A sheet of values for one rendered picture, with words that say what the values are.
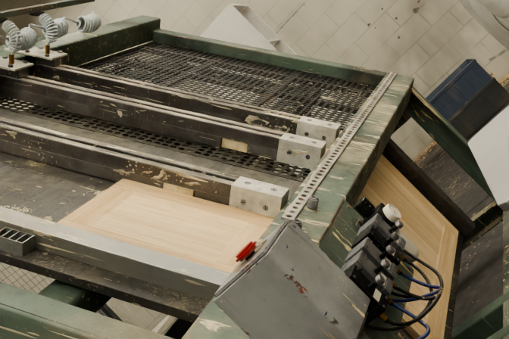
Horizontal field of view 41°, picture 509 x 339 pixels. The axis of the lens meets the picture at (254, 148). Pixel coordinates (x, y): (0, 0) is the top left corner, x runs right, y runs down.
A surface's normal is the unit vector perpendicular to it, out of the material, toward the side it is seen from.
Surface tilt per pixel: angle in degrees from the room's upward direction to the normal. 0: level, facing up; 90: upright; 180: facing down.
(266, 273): 90
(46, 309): 55
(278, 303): 90
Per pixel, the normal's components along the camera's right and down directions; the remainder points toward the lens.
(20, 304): 0.12, -0.93
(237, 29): -0.22, 0.18
